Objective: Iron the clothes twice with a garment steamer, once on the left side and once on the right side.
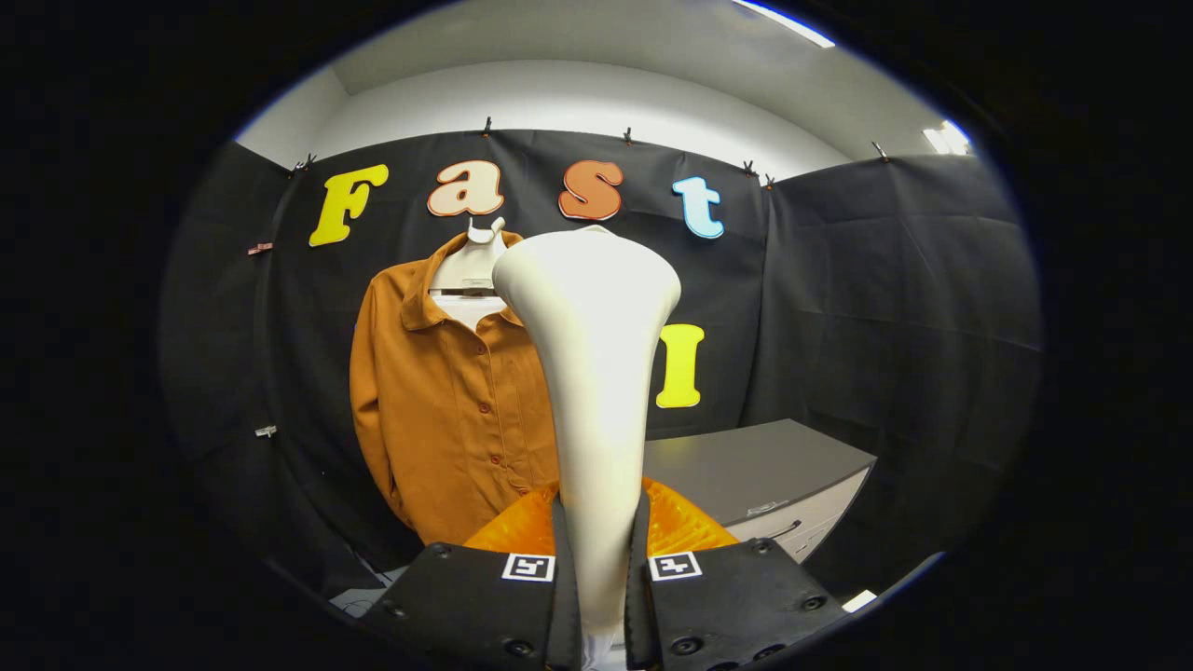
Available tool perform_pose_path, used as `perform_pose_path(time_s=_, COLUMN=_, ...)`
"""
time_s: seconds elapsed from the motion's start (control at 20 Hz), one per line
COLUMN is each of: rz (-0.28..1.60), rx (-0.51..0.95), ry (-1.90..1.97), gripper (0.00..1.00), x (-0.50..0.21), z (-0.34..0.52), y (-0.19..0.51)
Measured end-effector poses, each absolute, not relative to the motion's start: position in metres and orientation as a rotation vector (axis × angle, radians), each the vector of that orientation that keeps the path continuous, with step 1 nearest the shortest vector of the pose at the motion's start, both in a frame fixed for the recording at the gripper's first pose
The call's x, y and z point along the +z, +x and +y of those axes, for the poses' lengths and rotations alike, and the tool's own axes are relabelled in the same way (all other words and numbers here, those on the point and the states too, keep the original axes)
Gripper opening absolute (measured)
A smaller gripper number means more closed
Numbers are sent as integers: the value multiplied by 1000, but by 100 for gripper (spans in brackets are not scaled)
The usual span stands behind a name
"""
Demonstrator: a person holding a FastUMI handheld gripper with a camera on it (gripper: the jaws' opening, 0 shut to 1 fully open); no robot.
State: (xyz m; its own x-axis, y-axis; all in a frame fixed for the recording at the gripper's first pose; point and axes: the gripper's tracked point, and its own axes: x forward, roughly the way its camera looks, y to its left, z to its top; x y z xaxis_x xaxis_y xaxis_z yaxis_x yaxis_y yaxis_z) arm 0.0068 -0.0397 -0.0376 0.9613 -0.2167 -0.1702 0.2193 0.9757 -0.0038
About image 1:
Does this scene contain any white garment steamer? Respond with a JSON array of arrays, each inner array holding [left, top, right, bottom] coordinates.
[[492, 225, 683, 668]]

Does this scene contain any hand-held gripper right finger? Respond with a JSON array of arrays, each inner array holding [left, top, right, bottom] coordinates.
[[624, 475, 855, 671]]

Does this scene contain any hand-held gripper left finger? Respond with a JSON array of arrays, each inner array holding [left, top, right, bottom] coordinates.
[[359, 481, 584, 671]]

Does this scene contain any grey cabinet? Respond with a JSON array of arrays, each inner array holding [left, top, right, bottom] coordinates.
[[641, 418, 878, 566]]

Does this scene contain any white mannequin torso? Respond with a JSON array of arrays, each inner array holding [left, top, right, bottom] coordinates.
[[428, 216, 512, 331]]

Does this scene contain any long ceiling strip light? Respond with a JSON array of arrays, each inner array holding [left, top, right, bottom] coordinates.
[[732, 0, 837, 49]]

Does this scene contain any orange button-up shirt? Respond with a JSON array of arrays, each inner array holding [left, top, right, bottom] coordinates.
[[349, 230, 561, 547]]

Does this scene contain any black backdrop cloth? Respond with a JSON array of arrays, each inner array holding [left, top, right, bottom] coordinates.
[[158, 128, 1040, 602]]

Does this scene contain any small ceiling light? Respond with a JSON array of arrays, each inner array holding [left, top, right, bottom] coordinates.
[[923, 119, 972, 157]]

